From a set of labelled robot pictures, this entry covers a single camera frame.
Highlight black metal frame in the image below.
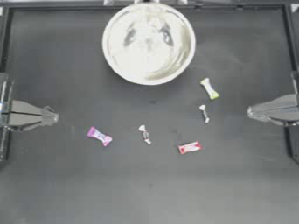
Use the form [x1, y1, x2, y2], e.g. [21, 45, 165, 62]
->
[0, 0, 299, 77]

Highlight purple sweet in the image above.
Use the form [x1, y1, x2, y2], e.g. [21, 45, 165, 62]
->
[85, 125, 115, 147]

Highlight green white sweet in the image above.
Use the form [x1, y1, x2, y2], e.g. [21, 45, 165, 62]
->
[200, 77, 220, 101]

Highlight red sweet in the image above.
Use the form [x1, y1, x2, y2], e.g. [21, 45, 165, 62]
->
[177, 140, 203, 155]

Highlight steel bowl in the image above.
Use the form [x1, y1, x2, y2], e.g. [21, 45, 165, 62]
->
[101, 2, 197, 86]

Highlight white twisted sweet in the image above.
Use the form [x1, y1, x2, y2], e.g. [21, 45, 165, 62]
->
[137, 124, 153, 145]
[199, 104, 211, 124]

